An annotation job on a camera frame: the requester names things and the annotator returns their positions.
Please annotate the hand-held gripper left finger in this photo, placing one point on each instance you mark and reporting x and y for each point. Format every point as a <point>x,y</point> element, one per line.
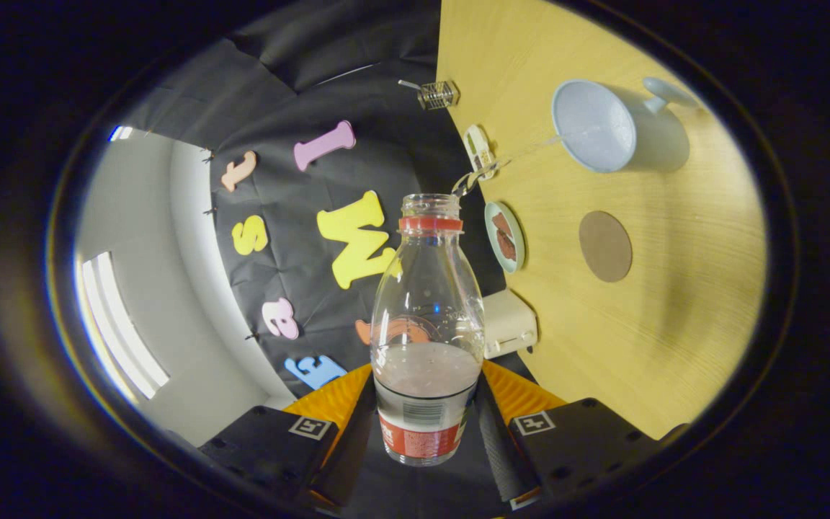
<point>350,447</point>

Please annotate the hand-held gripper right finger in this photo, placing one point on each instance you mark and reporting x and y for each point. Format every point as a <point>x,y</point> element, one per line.
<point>498,454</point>

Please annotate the clear plastic juice bottle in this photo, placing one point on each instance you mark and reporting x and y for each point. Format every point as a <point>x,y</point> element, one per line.
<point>426,389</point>

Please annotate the brown round coaster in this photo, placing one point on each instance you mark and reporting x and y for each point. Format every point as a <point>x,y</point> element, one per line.
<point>606,246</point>

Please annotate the white cup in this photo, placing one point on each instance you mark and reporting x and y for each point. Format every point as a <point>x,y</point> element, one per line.
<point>595,126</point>

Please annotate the white toaster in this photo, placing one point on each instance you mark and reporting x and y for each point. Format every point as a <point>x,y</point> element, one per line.
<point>509,324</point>

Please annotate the pale green plate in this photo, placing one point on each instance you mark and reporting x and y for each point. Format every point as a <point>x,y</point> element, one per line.
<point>518,249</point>

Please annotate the brown food on plate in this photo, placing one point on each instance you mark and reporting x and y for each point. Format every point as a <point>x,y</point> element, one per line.
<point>505,238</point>

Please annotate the wooden table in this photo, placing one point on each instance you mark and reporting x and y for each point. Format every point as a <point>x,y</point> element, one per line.
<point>674,324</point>

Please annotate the long ceiling light panel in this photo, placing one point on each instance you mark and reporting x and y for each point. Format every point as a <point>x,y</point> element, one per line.
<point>123,324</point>

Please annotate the white divided seed dish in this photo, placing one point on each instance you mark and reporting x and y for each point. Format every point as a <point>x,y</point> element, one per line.
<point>478,148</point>

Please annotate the black backdrop cloth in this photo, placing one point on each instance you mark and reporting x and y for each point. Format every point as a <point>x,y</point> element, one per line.
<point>328,72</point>

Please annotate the small ceiling light panel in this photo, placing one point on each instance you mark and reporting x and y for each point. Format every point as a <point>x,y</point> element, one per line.
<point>121,133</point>

